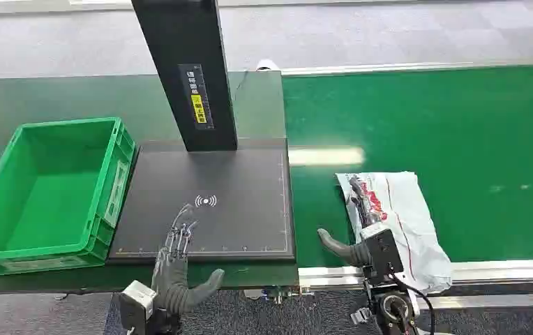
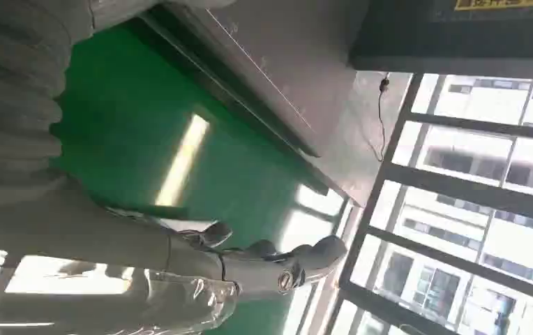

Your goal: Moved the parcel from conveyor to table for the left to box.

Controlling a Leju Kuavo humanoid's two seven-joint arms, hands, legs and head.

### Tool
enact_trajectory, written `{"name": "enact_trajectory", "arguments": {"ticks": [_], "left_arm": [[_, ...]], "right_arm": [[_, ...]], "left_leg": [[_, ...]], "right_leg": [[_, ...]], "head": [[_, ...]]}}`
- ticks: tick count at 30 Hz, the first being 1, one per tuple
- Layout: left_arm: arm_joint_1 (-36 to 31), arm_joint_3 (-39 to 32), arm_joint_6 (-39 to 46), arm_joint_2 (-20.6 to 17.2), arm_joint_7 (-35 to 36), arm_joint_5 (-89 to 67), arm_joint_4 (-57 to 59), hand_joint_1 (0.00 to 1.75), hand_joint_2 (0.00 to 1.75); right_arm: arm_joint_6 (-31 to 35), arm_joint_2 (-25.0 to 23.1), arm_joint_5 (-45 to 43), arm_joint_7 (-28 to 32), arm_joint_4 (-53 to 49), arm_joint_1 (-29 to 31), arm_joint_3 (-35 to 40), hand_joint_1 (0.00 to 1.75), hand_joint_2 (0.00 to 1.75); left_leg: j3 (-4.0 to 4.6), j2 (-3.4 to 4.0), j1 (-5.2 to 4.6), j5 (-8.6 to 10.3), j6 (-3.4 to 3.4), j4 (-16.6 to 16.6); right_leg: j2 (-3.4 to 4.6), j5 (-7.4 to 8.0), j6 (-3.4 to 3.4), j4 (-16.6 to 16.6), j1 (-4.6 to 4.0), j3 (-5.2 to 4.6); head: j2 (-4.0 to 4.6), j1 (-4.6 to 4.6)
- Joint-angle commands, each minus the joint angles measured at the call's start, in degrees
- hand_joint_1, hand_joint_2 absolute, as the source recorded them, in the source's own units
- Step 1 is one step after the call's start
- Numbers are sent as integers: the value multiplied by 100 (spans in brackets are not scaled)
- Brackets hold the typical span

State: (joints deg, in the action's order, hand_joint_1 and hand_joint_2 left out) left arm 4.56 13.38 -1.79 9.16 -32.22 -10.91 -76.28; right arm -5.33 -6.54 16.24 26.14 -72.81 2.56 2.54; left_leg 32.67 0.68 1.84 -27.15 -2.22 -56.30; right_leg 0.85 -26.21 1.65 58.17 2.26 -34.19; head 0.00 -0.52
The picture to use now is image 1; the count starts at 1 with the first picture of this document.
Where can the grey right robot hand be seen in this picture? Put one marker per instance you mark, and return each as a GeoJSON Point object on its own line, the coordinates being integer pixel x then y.
{"type": "Point", "coordinates": [347, 255]}

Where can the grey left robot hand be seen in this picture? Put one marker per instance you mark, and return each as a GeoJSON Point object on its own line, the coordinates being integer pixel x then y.
{"type": "Point", "coordinates": [170, 286]}

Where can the white plastic parcel bag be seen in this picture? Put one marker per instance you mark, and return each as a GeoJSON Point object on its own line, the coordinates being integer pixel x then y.
{"type": "Point", "coordinates": [410, 217]}

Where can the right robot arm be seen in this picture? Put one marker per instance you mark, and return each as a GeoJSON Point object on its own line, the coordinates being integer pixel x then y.
{"type": "Point", "coordinates": [393, 312]}

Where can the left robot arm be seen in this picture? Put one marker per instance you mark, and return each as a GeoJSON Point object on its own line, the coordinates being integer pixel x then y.
{"type": "Point", "coordinates": [165, 324]}

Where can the metal fitting under table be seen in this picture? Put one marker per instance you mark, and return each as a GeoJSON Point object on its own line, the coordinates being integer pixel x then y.
{"type": "Point", "coordinates": [278, 294]}

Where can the green plastic crate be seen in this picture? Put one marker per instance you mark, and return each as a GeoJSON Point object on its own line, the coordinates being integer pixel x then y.
{"type": "Point", "coordinates": [54, 203]}

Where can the green conveyor belt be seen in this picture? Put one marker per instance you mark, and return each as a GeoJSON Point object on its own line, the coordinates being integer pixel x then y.
{"type": "Point", "coordinates": [479, 138]}

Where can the black and yellow warning label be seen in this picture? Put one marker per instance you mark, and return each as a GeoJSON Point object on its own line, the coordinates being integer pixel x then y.
{"type": "Point", "coordinates": [197, 99]}

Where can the black scanner column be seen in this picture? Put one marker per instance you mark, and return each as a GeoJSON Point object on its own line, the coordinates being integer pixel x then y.
{"type": "Point", "coordinates": [178, 41]}

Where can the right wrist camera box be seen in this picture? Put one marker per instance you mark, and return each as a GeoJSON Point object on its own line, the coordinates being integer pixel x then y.
{"type": "Point", "coordinates": [382, 254]}

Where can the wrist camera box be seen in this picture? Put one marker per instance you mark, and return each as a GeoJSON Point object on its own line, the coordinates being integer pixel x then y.
{"type": "Point", "coordinates": [134, 305]}
{"type": "Point", "coordinates": [382, 254]}

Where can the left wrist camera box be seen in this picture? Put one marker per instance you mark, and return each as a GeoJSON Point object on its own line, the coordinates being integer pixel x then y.
{"type": "Point", "coordinates": [134, 305]}

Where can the grey metal bracket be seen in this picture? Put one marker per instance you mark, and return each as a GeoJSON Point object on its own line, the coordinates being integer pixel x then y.
{"type": "Point", "coordinates": [361, 316]}

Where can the black scanner base plate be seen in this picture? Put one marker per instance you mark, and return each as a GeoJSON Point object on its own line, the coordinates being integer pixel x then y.
{"type": "Point", "coordinates": [229, 226]}

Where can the silver conveyor frame rail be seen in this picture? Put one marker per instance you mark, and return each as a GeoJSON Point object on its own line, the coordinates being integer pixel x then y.
{"type": "Point", "coordinates": [386, 68]}
{"type": "Point", "coordinates": [502, 273]}

